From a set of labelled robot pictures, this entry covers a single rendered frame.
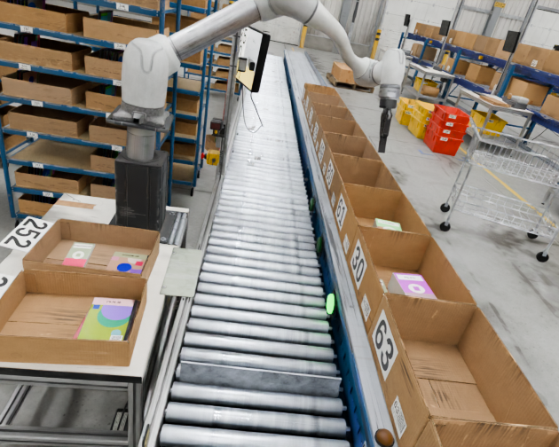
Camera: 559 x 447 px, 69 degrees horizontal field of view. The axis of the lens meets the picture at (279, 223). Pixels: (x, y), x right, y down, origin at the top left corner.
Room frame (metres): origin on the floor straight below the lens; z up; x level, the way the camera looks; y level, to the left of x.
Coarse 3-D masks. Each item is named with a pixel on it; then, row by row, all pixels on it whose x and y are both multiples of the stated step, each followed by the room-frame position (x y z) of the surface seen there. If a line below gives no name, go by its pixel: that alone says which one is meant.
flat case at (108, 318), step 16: (96, 304) 0.94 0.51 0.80; (112, 304) 0.95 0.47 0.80; (128, 304) 0.97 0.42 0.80; (96, 320) 0.88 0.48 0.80; (112, 320) 0.89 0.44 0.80; (128, 320) 0.90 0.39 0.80; (80, 336) 0.81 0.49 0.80; (96, 336) 0.82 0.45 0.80; (112, 336) 0.83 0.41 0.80; (128, 336) 0.84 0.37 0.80
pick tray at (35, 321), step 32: (32, 288) 0.97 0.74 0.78; (64, 288) 1.00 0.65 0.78; (96, 288) 1.02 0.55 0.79; (128, 288) 1.04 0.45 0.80; (0, 320) 0.81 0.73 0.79; (32, 320) 0.86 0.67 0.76; (64, 320) 0.89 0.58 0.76; (0, 352) 0.71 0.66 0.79; (32, 352) 0.73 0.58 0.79; (64, 352) 0.74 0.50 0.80; (96, 352) 0.76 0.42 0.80; (128, 352) 0.78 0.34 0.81
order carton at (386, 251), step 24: (360, 240) 1.27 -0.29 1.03; (384, 240) 1.36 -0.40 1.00; (408, 240) 1.37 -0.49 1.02; (432, 240) 1.36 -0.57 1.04; (384, 264) 1.36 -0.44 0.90; (408, 264) 1.37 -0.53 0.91; (432, 264) 1.29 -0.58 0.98; (360, 288) 1.12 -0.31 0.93; (432, 288) 1.23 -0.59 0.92; (456, 288) 1.11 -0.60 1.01
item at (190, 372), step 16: (192, 368) 0.78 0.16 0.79; (208, 368) 0.79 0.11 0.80; (224, 368) 0.79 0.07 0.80; (240, 368) 0.80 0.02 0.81; (208, 384) 0.79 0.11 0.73; (224, 384) 0.79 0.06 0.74; (240, 384) 0.80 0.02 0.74; (256, 384) 0.80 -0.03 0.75; (272, 384) 0.81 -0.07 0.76; (288, 384) 0.82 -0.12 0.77; (304, 384) 0.82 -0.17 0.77; (320, 384) 0.83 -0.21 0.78; (336, 384) 0.83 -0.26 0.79
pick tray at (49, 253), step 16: (64, 224) 1.29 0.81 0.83; (80, 224) 1.30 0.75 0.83; (96, 224) 1.31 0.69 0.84; (112, 224) 1.32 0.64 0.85; (48, 240) 1.19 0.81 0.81; (64, 240) 1.28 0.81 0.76; (80, 240) 1.30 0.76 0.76; (96, 240) 1.31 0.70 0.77; (112, 240) 1.31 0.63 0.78; (128, 240) 1.32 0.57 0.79; (144, 240) 1.33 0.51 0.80; (32, 256) 1.07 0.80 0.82; (48, 256) 1.16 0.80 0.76; (64, 256) 1.18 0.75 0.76; (96, 256) 1.22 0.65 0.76; (96, 272) 1.04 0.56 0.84; (112, 272) 1.05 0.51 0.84; (128, 272) 1.06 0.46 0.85; (144, 272) 1.10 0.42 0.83
